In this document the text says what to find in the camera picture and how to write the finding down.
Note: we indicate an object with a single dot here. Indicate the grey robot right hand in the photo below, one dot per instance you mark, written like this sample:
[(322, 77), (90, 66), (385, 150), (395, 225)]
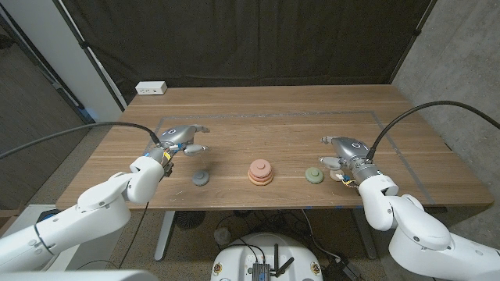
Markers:
[(355, 150)]

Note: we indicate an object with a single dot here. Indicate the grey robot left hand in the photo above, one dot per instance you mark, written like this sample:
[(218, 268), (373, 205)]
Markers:
[(177, 134)]

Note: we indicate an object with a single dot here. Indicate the green toy disc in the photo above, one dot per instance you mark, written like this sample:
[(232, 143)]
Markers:
[(314, 175)]

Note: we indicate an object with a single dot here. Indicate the dusty pink toy disc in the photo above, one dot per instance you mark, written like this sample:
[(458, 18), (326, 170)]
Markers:
[(260, 168)]

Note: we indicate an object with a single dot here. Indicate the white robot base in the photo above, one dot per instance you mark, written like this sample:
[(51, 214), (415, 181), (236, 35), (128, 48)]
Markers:
[(242, 257)]

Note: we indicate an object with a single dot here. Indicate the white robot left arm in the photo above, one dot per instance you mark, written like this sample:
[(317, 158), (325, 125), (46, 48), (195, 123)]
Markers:
[(86, 218)]

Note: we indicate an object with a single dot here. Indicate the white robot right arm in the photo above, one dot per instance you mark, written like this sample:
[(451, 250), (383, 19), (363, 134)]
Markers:
[(426, 234)]

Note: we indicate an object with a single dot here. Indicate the grey toy disc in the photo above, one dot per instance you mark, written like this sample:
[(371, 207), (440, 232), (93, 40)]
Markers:
[(201, 177)]

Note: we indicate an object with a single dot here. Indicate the orange toy disc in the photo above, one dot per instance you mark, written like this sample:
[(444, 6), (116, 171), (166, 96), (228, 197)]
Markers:
[(261, 183)]

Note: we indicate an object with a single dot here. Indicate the white power strip box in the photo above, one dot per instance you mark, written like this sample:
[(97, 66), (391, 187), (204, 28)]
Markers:
[(151, 87)]

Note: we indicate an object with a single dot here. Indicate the small black floor fan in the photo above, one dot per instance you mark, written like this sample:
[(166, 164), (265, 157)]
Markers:
[(189, 219)]

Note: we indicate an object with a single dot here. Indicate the grey tape outline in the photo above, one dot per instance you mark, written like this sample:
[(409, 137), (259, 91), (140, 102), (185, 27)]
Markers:
[(273, 114)]

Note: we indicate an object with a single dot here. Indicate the grey table leg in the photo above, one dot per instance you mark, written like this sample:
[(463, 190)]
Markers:
[(367, 246)]

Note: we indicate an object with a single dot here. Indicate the white table leg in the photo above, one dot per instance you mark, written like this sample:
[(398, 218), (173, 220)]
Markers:
[(164, 238)]

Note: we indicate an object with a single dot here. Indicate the round grey floor object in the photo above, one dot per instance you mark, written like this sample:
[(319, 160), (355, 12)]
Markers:
[(222, 236)]

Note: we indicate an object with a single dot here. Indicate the black backdrop curtain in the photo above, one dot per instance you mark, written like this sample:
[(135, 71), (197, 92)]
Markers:
[(250, 39)]

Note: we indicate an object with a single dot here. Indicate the black power adapter box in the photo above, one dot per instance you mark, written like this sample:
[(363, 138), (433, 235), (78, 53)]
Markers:
[(340, 270)]

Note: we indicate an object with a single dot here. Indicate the white floor platform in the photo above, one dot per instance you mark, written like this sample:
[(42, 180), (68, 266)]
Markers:
[(105, 242)]

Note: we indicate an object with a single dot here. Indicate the black backdrop stand pole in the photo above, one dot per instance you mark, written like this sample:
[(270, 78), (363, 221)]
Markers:
[(417, 31), (84, 45)]

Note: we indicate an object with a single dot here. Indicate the blue foot pedal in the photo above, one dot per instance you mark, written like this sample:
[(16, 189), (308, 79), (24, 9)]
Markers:
[(48, 214)]

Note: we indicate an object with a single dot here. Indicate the grey router with black antennas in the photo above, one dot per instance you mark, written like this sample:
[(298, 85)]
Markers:
[(261, 271)]

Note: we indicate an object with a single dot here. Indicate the white robot torso edge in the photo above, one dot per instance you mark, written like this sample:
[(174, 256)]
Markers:
[(78, 277)]

